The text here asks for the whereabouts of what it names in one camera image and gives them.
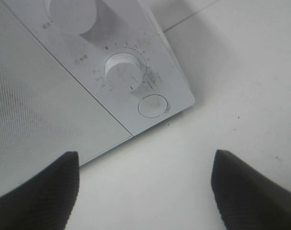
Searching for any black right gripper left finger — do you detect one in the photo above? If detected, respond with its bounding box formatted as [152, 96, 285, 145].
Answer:
[0, 151, 79, 230]

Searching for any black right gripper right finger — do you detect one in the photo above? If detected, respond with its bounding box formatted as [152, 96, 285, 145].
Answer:
[211, 150, 291, 230]

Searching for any white microwave door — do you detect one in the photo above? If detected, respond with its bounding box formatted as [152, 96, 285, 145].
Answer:
[0, 0, 134, 168]

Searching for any round door release button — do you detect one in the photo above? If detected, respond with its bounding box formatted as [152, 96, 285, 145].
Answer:
[138, 94, 168, 118]

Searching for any white microwave oven body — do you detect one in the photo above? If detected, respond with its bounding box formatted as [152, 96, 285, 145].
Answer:
[0, 0, 195, 168]

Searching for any white lower timer knob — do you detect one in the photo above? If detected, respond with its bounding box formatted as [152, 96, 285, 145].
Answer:
[104, 53, 144, 92]

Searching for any white upper power knob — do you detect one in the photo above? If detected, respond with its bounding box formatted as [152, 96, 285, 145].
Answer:
[45, 0, 97, 35]

